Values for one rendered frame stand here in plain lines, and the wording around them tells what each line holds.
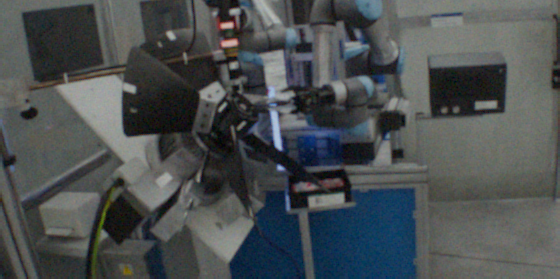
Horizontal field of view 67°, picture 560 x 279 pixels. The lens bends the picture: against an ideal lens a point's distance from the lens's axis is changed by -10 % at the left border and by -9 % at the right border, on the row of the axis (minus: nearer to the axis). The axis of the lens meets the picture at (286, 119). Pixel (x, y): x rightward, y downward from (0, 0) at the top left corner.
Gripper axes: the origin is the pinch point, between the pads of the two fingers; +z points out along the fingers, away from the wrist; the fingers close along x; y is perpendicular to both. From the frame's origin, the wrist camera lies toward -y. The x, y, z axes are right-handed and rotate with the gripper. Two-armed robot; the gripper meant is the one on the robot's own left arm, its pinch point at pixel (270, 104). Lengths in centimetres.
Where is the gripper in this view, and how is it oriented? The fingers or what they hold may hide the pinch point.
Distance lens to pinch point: 146.1
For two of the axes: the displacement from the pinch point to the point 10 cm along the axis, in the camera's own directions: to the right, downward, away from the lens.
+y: 4.0, 2.8, -8.7
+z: -9.1, 2.0, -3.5
